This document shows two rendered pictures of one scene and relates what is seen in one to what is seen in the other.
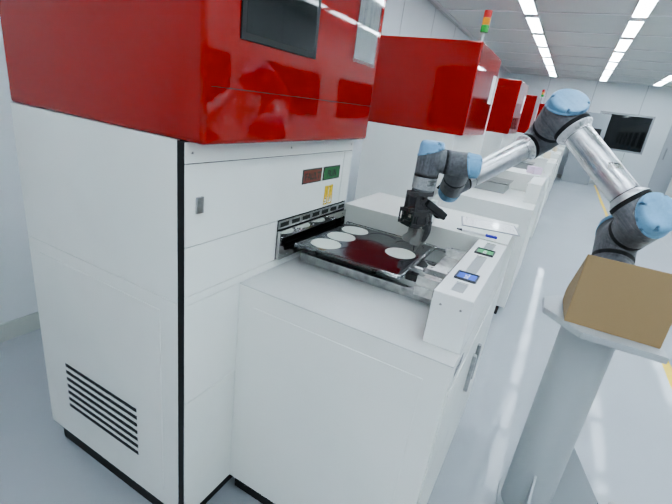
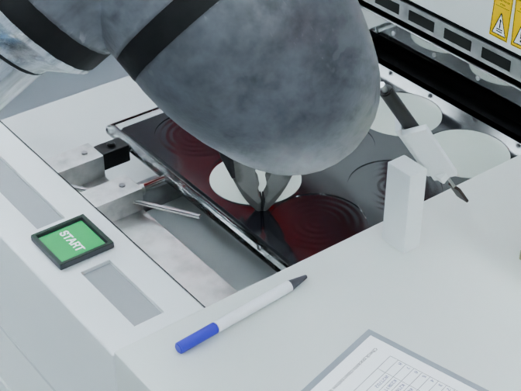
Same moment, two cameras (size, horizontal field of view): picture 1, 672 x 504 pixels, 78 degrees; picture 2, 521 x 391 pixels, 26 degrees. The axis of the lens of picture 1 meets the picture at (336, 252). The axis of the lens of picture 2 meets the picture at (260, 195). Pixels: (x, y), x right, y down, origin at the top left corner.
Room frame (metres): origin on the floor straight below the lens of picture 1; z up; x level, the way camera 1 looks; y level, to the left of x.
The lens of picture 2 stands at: (1.75, -1.12, 1.59)
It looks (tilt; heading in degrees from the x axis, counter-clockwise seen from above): 35 degrees down; 116
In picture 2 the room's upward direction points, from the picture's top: straight up
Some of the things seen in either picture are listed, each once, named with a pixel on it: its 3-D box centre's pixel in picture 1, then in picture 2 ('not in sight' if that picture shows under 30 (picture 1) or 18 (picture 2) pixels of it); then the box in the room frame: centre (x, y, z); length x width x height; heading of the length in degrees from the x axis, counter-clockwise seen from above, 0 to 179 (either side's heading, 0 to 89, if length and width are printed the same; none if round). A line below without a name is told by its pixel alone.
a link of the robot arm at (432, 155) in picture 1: (430, 159); not in sight; (1.32, -0.25, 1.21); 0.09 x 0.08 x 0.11; 85
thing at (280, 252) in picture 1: (314, 231); (451, 86); (1.42, 0.09, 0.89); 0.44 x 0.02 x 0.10; 154
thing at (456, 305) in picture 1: (471, 286); (17, 239); (1.12, -0.40, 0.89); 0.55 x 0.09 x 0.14; 154
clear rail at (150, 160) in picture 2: (419, 260); (200, 201); (1.26, -0.27, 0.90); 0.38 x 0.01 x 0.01; 154
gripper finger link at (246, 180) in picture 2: (415, 241); (244, 164); (1.30, -0.25, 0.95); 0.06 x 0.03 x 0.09; 123
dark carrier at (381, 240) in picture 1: (368, 245); (329, 144); (1.34, -0.11, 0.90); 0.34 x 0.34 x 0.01; 64
